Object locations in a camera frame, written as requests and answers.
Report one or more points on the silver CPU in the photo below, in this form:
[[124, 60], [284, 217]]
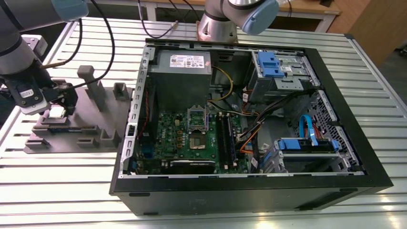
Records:
[[57, 113]]

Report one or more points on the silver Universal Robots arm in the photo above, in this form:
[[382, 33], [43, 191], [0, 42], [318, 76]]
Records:
[[19, 55]]

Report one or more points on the CPU socket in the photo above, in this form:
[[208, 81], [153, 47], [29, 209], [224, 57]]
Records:
[[197, 142]]

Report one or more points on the grey parts rack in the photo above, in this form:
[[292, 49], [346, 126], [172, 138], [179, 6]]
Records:
[[83, 124]]

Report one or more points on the grey power supply unit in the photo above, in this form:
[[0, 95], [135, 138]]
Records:
[[177, 90]]

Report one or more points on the green motherboard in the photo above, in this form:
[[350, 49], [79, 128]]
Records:
[[171, 133]]

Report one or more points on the black graphics card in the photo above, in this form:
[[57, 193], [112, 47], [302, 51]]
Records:
[[191, 166]]

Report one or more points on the black RAM slot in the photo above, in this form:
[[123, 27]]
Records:
[[221, 140], [228, 140]]

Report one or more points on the black PC case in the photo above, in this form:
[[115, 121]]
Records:
[[221, 198]]

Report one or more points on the large blue drive latch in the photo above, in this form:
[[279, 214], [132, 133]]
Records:
[[268, 58]]

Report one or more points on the small blue drive latch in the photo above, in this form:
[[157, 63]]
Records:
[[275, 71]]

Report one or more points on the metal drive cage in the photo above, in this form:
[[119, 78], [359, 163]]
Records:
[[286, 86]]

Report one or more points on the blue disk carrier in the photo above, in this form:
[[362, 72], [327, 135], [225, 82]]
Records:
[[291, 144]]

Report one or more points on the metal disk bay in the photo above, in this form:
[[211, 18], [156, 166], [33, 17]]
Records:
[[311, 155]]

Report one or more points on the wooden cabinet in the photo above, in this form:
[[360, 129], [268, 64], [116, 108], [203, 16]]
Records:
[[375, 23]]

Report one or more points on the black chair base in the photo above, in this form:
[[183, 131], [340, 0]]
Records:
[[400, 48]]

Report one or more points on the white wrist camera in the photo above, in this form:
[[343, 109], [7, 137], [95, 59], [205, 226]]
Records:
[[29, 105]]

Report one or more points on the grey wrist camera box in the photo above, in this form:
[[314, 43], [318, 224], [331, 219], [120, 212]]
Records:
[[35, 46]]

